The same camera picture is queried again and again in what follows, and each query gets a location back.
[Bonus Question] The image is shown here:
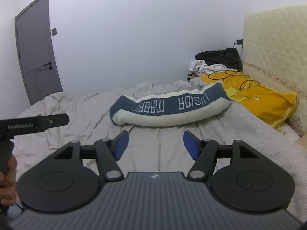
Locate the person's left hand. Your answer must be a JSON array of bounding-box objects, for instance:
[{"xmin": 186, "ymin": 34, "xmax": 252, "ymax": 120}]
[{"xmin": 0, "ymin": 156, "xmax": 18, "ymax": 206}]

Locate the yellow pillow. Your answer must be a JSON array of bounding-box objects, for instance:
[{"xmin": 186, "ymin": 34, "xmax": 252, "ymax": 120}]
[{"xmin": 200, "ymin": 71, "xmax": 299, "ymax": 128}]

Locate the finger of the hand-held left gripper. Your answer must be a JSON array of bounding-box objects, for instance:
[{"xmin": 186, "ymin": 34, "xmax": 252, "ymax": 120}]
[{"xmin": 40, "ymin": 113, "xmax": 70, "ymax": 128}]

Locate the cream sweater with blue stripes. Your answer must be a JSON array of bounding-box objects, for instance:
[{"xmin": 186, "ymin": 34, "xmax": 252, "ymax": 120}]
[{"xmin": 110, "ymin": 82, "xmax": 233, "ymax": 127}]

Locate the grey door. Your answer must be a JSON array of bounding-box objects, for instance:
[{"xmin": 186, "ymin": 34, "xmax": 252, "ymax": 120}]
[{"xmin": 15, "ymin": 0, "xmax": 64, "ymax": 106}]

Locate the black bag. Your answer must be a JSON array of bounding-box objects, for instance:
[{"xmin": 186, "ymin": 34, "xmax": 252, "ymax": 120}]
[{"xmin": 195, "ymin": 47, "xmax": 242, "ymax": 71}]

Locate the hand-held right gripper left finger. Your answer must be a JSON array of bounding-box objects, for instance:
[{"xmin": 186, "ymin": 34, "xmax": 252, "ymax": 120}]
[{"xmin": 53, "ymin": 131, "xmax": 130, "ymax": 181}]

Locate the floral patterned pillow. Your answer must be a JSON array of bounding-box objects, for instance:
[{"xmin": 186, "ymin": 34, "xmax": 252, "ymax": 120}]
[{"xmin": 286, "ymin": 114, "xmax": 307, "ymax": 137}]

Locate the cream quilted headboard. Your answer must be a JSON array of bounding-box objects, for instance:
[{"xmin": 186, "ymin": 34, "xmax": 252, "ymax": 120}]
[{"xmin": 242, "ymin": 5, "xmax": 307, "ymax": 115}]

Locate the wooden nightstand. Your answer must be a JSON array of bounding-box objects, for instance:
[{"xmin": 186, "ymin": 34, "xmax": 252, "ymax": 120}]
[{"xmin": 187, "ymin": 71, "xmax": 204, "ymax": 83}]

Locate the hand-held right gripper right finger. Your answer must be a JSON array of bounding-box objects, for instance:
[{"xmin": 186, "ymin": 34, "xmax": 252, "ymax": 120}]
[{"xmin": 183, "ymin": 131, "xmax": 259, "ymax": 181}]

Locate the black cable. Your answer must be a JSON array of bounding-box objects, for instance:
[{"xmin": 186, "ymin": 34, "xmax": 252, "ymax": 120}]
[{"xmin": 207, "ymin": 41, "xmax": 262, "ymax": 88}]

